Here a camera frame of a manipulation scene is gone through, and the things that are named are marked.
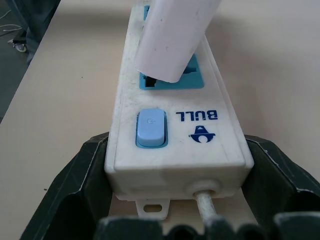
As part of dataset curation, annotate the white power strip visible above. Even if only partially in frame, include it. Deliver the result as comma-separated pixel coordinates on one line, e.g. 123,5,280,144
104,4,255,221

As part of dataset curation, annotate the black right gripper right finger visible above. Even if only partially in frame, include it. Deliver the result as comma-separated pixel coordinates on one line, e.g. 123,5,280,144
240,134,320,240

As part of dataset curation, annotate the thin white floor cable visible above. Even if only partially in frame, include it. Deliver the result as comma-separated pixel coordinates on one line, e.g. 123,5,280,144
0,9,24,38

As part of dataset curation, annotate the white power strip cable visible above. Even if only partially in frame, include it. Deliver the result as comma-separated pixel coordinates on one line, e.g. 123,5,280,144
194,188,220,222

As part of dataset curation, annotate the black wheeled cart base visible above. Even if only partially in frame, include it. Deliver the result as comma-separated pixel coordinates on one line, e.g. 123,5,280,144
6,0,33,53

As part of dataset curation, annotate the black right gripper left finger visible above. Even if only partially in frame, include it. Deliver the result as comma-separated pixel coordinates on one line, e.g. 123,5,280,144
20,131,114,240

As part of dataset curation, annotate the white charger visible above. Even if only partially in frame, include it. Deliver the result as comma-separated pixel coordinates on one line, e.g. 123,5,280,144
134,0,223,84

